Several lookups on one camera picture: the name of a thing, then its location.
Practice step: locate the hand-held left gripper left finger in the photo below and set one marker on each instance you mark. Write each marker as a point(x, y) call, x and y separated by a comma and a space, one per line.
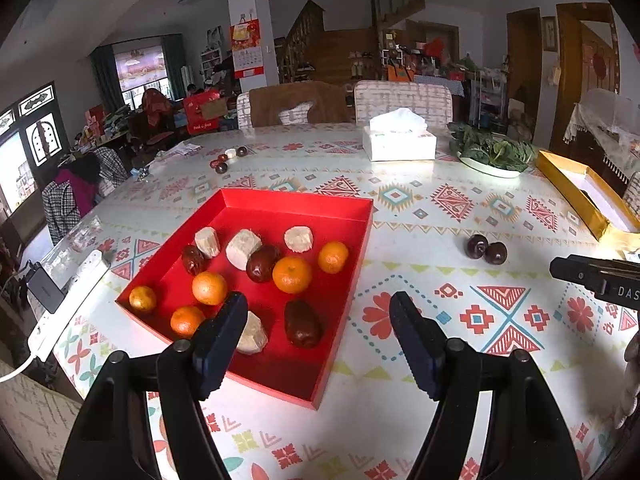
point(222, 345)

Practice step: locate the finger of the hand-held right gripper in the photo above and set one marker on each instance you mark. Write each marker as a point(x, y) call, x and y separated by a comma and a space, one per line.
point(580, 271)

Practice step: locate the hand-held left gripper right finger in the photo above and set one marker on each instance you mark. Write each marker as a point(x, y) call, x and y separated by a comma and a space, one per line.
point(417, 345)

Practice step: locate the small orange mandarin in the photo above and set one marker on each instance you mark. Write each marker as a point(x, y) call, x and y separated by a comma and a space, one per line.
point(142, 299)
point(186, 320)
point(209, 287)
point(292, 274)
point(333, 257)

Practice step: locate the red jujube date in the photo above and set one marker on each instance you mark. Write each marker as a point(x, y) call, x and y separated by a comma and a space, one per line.
point(192, 259)
point(302, 323)
point(262, 262)

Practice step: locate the beige pastry piece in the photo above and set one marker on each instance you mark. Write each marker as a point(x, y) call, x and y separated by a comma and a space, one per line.
point(298, 238)

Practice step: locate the red cardboard box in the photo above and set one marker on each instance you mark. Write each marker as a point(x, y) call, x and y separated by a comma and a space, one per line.
point(280, 210)

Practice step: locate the person's right hand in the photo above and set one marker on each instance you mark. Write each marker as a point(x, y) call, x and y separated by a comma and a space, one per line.
point(631, 385)

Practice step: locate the gold cardboard box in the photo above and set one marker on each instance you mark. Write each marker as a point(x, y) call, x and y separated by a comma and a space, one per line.
point(565, 180)

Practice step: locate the beige pastry block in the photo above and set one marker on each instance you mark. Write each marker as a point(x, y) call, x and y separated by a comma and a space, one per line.
point(242, 248)

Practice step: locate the beige pastry cube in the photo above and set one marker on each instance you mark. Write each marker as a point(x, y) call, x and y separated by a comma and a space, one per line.
point(206, 241)

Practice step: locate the white plate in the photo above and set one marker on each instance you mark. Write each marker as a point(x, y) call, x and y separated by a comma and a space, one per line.
point(492, 170)

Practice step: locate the patterned tablecloth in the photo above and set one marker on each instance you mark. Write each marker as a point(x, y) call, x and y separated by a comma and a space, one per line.
point(425, 210)

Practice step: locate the green leafy vegetables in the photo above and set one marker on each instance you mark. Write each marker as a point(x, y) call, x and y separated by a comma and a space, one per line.
point(492, 147)

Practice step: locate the chair with lace cover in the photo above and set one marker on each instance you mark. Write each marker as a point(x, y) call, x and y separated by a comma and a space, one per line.
point(600, 120)

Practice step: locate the white power strip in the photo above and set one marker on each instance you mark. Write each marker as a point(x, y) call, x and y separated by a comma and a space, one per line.
point(70, 300)

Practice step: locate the black power adapter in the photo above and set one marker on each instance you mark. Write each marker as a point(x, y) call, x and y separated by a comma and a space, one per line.
point(45, 289)

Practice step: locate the sheets of paper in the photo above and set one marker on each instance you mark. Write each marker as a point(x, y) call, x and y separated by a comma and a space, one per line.
point(172, 152)

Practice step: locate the metal storage rack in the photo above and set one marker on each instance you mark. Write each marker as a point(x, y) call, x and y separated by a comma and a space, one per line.
point(482, 97)

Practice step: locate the white tissue box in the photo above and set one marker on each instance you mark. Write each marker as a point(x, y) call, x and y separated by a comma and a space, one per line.
point(398, 142)

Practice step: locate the chair with draped clothes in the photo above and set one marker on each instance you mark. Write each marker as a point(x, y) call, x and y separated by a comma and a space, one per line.
point(75, 190)

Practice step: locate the chair with brick-pattern cover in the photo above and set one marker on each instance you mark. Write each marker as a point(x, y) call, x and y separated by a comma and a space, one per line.
point(402, 102)
point(25, 435)

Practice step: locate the wooden door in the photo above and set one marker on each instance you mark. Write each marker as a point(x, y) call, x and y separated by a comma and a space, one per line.
point(585, 50)
point(522, 60)

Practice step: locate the red gift box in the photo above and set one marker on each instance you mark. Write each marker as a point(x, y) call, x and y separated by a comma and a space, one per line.
point(202, 112)

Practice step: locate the chair with brown jacket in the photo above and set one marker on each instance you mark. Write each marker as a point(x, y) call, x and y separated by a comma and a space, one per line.
point(300, 102)

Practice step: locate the door with arched windows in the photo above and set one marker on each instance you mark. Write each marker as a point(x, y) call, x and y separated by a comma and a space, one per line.
point(27, 145)

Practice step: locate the window with green curtains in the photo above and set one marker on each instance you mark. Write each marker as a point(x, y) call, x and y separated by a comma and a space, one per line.
point(140, 72)

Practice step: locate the wooden staircase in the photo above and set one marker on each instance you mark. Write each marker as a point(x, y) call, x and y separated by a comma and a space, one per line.
point(340, 35)

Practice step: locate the framed wall picture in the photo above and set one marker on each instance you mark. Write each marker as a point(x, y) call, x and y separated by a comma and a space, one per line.
point(549, 33)

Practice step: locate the red wall calendar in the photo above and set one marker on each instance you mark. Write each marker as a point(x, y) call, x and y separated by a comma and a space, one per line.
point(246, 47)

